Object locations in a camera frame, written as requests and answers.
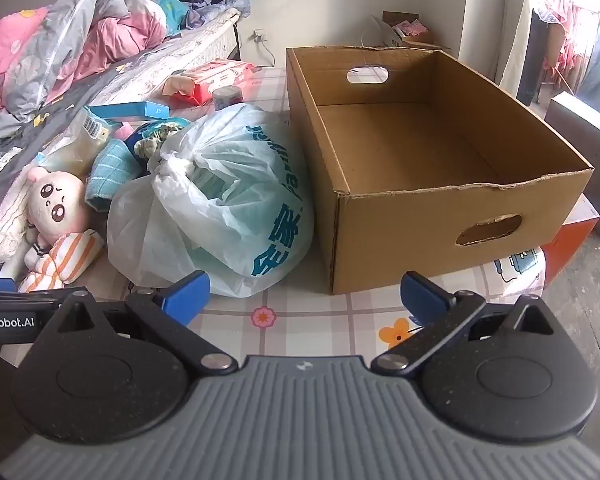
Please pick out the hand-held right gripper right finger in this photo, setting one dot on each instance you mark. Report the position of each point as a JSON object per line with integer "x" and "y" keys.
{"x": 422, "y": 292}

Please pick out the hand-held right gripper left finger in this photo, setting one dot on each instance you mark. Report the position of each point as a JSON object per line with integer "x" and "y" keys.
{"x": 187, "y": 288}

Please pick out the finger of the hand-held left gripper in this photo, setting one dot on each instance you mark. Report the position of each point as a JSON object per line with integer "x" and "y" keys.
{"x": 0, "y": 286}

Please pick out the white plastic bag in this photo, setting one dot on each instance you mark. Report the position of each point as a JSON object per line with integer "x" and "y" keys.
{"x": 230, "y": 160}

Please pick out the brown cardboard box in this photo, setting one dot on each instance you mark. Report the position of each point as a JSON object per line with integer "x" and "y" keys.
{"x": 405, "y": 135}

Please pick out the lace trimmed pillow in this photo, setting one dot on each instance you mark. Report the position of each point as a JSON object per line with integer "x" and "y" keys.
{"x": 5, "y": 230}

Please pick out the orange striped plush toy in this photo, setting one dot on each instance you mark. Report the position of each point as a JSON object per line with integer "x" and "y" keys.
{"x": 70, "y": 252}

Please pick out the pink faced plush doll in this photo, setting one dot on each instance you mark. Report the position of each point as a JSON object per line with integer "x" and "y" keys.
{"x": 55, "y": 200}

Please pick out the teal striped towel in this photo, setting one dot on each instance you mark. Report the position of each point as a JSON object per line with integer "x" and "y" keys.
{"x": 112, "y": 170}

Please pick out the blue patterned pouch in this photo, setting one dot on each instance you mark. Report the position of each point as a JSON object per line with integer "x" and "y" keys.
{"x": 157, "y": 132}

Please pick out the white snack packet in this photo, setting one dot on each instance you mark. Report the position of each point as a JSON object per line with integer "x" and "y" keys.
{"x": 75, "y": 142}

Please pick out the orange box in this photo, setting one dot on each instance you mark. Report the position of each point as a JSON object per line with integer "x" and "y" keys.
{"x": 575, "y": 232}

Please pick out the grey floral bedsheet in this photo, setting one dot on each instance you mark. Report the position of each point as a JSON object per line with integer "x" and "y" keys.
{"x": 45, "y": 105}

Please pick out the flat blue box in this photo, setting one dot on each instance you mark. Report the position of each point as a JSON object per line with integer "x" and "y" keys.
{"x": 130, "y": 110}

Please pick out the small grey tin can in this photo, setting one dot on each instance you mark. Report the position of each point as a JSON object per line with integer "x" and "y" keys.
{"x": 227, "y": 97}

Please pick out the dark cabinet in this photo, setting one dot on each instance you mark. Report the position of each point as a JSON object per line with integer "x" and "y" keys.
{"x": 587, "y": 155}

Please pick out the red wet wipes pack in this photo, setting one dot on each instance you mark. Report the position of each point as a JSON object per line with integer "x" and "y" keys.
{"x": 215, "y": 72}

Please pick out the white quilted mattress pad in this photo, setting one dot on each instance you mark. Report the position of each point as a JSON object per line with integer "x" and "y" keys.
{"x": 195, "y": 45}

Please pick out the hanging dark trousers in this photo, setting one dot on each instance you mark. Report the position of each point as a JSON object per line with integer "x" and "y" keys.
{"x": 532, "y": 55}

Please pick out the small open cardboard box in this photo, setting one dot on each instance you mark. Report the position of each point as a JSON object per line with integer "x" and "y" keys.
{"x": 420, "y": 30}

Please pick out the pink and grey quilt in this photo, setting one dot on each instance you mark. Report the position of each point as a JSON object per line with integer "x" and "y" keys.
{"x": 80, "y": 35}

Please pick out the blue crumpled clothes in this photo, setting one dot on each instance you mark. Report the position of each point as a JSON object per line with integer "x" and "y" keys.
{"x": 200, "y": 7}

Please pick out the hanging pink clothes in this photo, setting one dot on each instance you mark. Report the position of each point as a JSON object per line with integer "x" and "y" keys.
{"x": 575, "y": 15}

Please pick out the white wall socket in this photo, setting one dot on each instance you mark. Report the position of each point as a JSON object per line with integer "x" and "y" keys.
{"x": 258, "y": 35}

